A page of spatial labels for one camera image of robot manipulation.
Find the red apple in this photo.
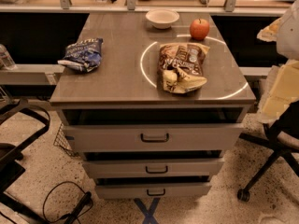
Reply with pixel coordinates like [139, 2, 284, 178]
[190, 19, 209, 40]

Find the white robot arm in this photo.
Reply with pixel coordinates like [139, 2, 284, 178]
[258, 0, 299, 123]

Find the brown chip bag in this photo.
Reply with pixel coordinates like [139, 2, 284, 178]
[158, 43, 209, 94]

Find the blue chip bag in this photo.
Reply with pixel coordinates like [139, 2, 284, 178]
[57, 38, 103, 73]

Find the grey drawer cabinet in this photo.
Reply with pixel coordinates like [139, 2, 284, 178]
[50, 12, 255, 186]

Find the white bowl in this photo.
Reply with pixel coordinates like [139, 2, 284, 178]
[146, 9, 179, 29]

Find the black office chair right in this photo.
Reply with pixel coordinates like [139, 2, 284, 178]
[237, 101, 299, 202]

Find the plastic water bottle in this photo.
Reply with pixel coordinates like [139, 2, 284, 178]
[0, 44, 16, 70]

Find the black chair left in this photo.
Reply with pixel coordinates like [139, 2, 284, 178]
[0, 98, 50, 224]

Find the top drawer with handle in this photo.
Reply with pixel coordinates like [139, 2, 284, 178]
[64, 123, 243, 153]

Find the drawer with handle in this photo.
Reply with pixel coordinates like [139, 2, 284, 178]
[83, 158, 224, 179]
[64, 123, 243, 153]
[95, 182, 211, 199]

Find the middle drawer with handle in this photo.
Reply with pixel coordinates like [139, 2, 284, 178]
[83, 158, 224, 179]

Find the wire mesh basket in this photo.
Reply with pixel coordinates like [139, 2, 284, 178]
[53, 123, 78, 158]

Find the bottom drawer with handle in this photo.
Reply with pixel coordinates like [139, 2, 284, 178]
[95, 182, 211, 199]

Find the black cable on floor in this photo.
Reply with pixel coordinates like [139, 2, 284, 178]
[42, 180, 94, 224]

